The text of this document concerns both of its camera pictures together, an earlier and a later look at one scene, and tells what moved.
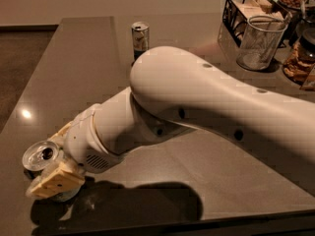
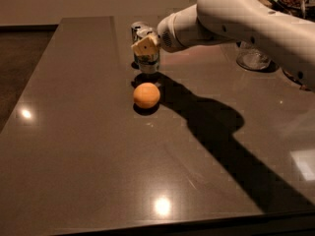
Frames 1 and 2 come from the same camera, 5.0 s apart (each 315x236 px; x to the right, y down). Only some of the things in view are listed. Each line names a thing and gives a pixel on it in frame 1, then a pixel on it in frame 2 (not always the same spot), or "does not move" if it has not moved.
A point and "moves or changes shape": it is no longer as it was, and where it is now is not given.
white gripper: (83, 139) -> (166, 35)
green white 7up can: (37, 156) moves or changes shape
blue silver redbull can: (140, 38) does not move
